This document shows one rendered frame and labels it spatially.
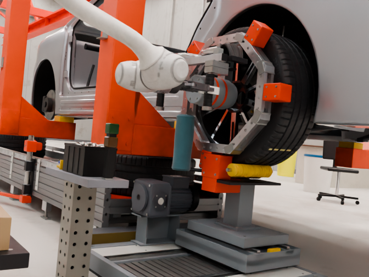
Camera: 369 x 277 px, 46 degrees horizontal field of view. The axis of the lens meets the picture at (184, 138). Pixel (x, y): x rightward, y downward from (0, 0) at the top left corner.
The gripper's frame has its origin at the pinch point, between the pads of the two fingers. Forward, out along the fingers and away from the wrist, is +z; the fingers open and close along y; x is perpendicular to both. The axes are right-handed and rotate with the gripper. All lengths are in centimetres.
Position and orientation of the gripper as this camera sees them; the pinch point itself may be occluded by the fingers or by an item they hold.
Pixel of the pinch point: (208, 90)
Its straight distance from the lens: 173.7
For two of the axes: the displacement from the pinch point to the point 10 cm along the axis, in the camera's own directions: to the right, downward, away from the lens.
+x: 0.9, -10.0, 0.0
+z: 7.9, 0.7, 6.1
